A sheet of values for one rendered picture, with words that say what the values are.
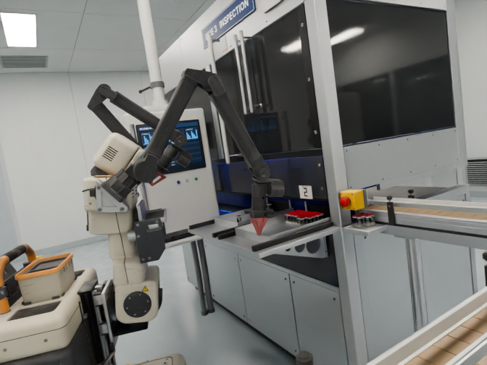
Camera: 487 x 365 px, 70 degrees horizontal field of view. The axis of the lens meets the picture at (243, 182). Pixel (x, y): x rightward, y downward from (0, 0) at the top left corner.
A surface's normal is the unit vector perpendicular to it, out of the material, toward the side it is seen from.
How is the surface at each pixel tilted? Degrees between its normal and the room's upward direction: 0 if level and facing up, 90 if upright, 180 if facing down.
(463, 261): 90
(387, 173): 90
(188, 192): 90
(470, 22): 90
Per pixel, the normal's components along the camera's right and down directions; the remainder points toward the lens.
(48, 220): 0.51, 0.01
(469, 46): -0.85, 0.18
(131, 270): 0.21, 0.07
